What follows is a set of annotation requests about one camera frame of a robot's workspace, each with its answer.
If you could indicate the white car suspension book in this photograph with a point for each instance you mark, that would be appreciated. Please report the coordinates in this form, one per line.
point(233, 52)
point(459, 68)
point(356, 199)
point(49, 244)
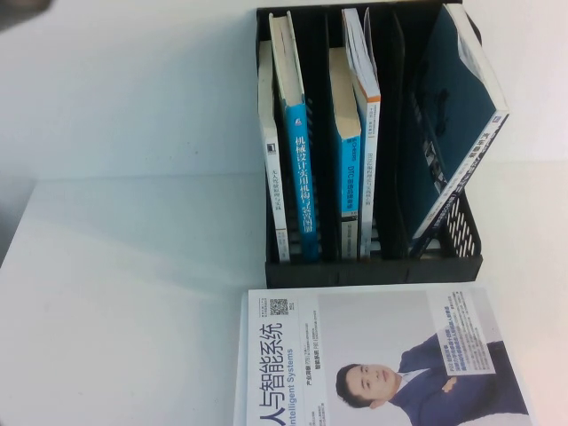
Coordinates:
point(457, 89)

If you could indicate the thin white spine book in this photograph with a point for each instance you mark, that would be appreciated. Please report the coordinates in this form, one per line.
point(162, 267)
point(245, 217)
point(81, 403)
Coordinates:
point(277, 199)

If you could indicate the thick blue spine book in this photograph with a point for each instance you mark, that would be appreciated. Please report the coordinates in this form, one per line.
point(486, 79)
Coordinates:
point(304, 177)

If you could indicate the blue and grey spine book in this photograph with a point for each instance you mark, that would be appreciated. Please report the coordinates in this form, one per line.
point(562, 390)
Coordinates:
point(348, 177)

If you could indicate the black perforated plastic book stand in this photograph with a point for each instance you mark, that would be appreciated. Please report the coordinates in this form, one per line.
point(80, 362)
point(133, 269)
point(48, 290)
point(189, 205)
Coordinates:
point(337, 273)

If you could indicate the white book with orange band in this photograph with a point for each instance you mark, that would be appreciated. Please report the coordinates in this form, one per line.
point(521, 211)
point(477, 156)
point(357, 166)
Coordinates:
point(370, 177)

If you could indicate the magazine with suited man cover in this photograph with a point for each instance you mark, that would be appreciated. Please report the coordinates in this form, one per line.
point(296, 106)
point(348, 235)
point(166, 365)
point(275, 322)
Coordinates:
point(355, 319)

